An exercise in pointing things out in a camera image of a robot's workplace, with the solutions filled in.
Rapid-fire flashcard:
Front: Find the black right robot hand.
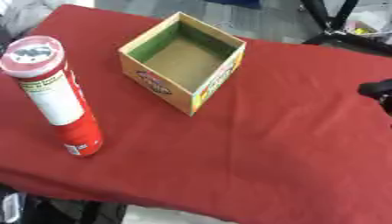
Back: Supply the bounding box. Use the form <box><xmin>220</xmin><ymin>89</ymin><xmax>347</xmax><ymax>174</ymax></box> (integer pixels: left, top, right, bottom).
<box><xmin>356</xmin><ymin>79</ymin><xmax>392</xmax><ymax>116</ymax></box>

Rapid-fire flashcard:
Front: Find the tan cardboard box green inside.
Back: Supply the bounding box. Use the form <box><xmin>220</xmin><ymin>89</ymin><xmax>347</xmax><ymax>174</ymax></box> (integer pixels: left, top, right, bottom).
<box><xmin>117</xmin><ymin>11</ymin><xmax>249</xmax><ymax>117</ymax></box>

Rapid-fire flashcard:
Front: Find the red tall cylindrical bottle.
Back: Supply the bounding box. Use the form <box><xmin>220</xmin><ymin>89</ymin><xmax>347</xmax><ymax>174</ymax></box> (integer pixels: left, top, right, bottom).
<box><xmin>0</xmin><ymin>35</ymin><xmax>106</xmax><ymax>158</ymax></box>

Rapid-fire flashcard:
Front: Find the white bag with yellow item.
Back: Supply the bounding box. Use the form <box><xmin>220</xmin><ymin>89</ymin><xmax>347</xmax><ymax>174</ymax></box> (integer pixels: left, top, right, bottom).
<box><xmin>344</xmin><ymin>10</ymin><xmax>392</xmax><ymax>37</ymax></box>

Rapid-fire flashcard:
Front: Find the black tripod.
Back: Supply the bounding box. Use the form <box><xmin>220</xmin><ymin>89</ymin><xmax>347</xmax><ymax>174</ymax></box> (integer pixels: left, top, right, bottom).
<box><xmin>298</xmin><ymin>0</ymin><xmax>392</xmax><ymax>55</ymax></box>

